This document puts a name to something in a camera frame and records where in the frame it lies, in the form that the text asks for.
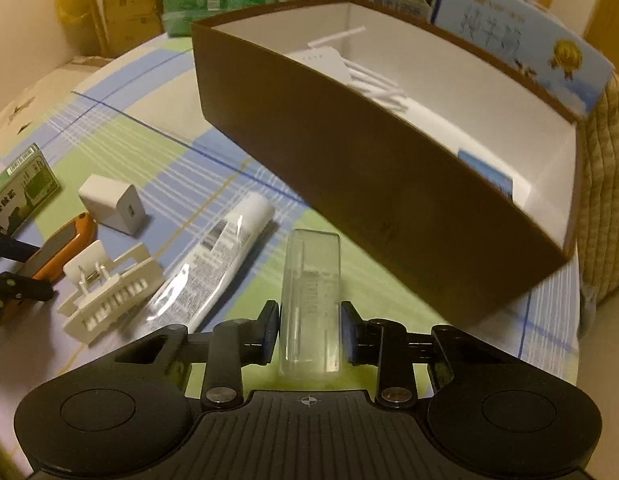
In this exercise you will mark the cardboard box with white flap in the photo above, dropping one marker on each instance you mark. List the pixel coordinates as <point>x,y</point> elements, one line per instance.
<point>124,15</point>

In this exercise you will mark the brown cardboard storage box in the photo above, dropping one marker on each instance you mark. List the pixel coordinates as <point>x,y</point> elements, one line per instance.
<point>389,185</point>

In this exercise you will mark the white plastic clip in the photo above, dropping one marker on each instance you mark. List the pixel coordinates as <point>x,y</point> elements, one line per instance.
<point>114,285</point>

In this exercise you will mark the white router with antenna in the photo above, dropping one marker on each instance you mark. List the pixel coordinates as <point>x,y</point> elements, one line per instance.
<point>324,57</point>

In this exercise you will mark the white cube power adapter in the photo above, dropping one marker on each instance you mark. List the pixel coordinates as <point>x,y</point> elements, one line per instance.
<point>106,195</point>

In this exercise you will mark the quilted beige chair cover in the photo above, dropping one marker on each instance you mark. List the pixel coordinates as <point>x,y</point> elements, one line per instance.
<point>609,185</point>

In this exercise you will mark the clear plastic case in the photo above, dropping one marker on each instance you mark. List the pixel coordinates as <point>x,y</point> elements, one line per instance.
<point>309,285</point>

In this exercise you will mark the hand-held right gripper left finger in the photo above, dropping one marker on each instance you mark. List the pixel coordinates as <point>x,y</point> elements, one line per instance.
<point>270,330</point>

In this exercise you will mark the beige printed sheet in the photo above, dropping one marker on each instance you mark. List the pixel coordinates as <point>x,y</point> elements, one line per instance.
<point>34,95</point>

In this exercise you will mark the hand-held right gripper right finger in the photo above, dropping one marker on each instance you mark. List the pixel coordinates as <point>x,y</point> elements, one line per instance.
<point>347,332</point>

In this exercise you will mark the light blue milk carton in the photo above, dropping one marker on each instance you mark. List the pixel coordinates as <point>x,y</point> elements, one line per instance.
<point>489,15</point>

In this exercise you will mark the yellow plastic bag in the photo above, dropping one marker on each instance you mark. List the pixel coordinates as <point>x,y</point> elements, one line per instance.
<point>74,0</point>

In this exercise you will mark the green medicine box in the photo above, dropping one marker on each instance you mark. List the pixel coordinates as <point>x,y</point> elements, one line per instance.
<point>24,185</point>

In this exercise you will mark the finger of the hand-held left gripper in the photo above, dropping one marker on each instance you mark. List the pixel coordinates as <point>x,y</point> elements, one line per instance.
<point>24,287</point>
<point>14,250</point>

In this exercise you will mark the blue medicine box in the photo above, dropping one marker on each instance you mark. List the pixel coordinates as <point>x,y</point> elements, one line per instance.
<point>489,180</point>

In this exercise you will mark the orange plastic tool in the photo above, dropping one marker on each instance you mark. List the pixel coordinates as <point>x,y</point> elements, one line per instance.
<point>64,245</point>

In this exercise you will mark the white ointment tube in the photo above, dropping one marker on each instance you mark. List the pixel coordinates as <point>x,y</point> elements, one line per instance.
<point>214,250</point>

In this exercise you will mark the green pack of drink cartons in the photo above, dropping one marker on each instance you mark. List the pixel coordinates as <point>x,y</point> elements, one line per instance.
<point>229,0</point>

